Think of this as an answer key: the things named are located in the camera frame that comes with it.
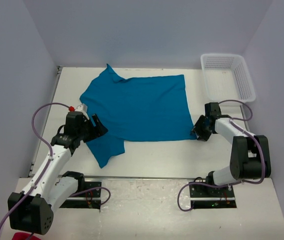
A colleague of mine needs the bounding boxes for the blue t shirt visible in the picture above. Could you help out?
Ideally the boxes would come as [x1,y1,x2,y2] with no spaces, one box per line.
[79,65,197,168]

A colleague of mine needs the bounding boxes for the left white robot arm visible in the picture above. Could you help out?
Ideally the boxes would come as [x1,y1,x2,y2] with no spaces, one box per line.
[8,110,108,235]

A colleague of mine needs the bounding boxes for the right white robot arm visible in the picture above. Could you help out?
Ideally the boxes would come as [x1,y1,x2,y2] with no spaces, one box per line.
[191,102,272,197]

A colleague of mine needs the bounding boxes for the white plastic basket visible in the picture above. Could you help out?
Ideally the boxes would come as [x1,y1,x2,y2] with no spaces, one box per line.
[201,53,256,103]

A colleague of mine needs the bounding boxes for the red cloth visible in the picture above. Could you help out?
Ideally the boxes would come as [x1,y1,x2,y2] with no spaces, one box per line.
[11,232,41,240]

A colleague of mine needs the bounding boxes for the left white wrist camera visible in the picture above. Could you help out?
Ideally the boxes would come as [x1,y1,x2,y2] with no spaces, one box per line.
[68,103,89,118]

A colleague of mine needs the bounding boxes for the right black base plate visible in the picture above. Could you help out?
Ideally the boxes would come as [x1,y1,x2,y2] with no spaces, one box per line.
[189,177,237,210]

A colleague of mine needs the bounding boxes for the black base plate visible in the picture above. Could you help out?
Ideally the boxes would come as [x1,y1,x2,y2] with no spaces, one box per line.
[61,178,102,209]
[189,177,237,210]

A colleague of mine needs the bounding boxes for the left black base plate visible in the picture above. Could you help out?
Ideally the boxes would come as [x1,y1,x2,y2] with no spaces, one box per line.
[61,178,102,209]

